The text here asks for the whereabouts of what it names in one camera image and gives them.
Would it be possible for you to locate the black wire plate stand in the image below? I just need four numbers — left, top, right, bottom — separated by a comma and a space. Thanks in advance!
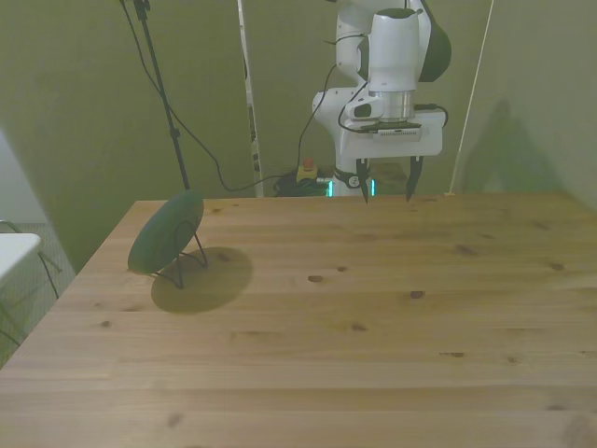
153, 218, 210, 291

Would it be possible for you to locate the white thin slanted cord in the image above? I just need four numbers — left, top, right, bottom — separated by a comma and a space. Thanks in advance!
449, 0, 496, 197

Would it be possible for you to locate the teal round plate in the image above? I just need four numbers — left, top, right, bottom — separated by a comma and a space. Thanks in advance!
127, 189, 205, 274

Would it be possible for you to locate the white marked vertical strip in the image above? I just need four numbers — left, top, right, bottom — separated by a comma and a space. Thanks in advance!
236, 0, 265, 198

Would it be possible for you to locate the yellow emergency stop button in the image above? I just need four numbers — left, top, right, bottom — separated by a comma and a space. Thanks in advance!
296, 158, 320, 184

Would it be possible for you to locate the white side table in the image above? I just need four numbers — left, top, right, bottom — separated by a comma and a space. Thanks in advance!
0, 232, 43, 287

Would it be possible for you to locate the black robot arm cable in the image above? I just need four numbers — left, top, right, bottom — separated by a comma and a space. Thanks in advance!
297, 63, 340, 181

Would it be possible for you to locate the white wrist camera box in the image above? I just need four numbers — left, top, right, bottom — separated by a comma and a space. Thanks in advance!
343, 95, 388, 124

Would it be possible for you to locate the black camera stand pole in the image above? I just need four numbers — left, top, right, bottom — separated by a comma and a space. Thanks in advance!
118, 0, 193, 192

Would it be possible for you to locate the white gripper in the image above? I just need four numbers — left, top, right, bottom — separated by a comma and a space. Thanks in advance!
339, 111, 445, 205

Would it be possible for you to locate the black camera stand cable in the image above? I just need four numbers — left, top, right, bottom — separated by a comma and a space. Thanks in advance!
119, 0, 299, 193

